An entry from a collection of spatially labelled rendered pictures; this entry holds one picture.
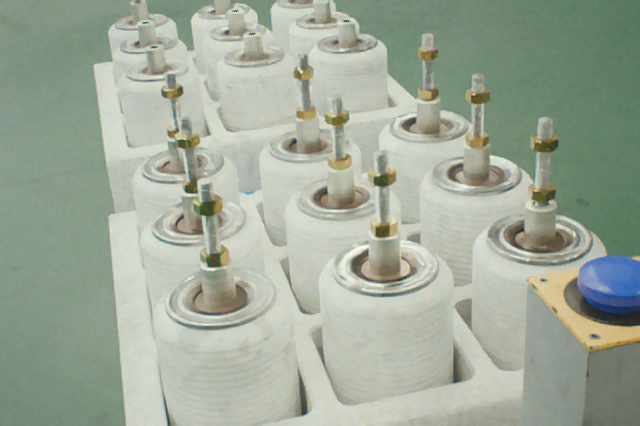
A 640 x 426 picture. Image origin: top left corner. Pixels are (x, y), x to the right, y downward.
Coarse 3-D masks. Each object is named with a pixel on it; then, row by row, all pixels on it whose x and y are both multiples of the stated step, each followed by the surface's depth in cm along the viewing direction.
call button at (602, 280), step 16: (608, 256) 49; (592, 272) 47; (608, 272) 47; (624, 272) 47; (592, 288) 46; (608, 288) 46; (624, 288) 46; (592, 304) 47; (608, 304) 46; (624, 304) 46
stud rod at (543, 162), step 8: (544, 120) 62; (552, 120) 62; (544, 128) 62; (544, 136) 62; (544, 160) 63; (536, 168) 64; (544, 168) 63; (536, 176) 64; (544, 176) 64; (536, 184) 64; (544, 184) 64
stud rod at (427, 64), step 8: (424, 40) 83; (432, 40) 83; (424, 48) 83; (432, 48) 83; (424, 64) 84; (432, 64) 84; (424, 72) 84; (432, 72) 84; (424, 80) 85; (432, 80) 85; (424, 88) 85; (432, 88) 85
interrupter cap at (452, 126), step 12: (396, 120) 89; (408, 120) 89; (444, 120) 88; (456, 120) 88; (396, 132) 86; (408, 132) 86; (420, 132) 86; (432, 132) 86; (444, 132) 85; (456, 132) 85
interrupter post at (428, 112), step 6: (420, 102) 85; (426, 102) 85; (432, 102) 85; (438, 102) 85; (420, 108) 85; (426, 108) 85; (432, 108) 85; (438, 108) 86; (420, 114) 86; (426, 114) 85; (432, 114) 85; (438, 114) 86; (420, 120) 86; (426, 120) 86; (432, 120) 86; (438, 120) 86; (420, 126) 86; (426, 126) 86; (432, 126) 86; (438, 126) 86; (426, 132) 86
